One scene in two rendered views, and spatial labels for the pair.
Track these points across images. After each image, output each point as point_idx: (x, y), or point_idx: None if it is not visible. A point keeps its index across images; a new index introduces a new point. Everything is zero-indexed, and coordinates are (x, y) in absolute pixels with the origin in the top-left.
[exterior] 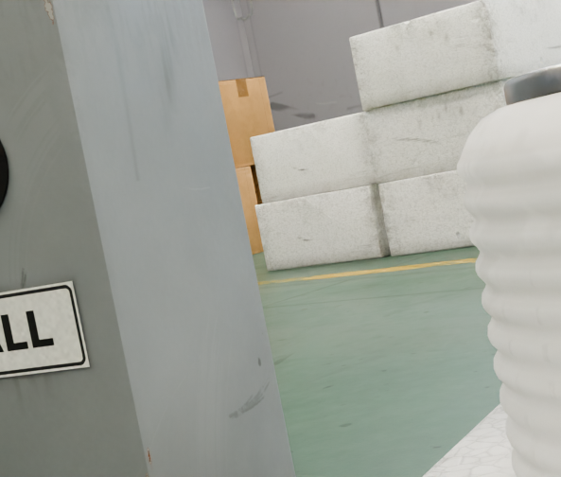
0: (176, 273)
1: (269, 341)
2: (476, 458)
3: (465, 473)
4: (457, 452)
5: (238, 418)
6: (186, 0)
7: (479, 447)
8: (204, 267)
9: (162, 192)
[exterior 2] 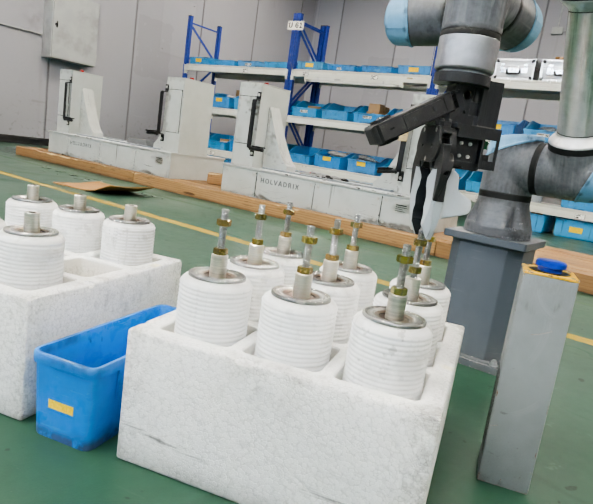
0: (509, 323)
1: (506, 348)
2: (453, 340)
3: (453, 338)
4: (457, 342)
5: (503, 353)
6: (520, 281)
7: (454, 342)
8: (509, 326)
9: (512, 310)
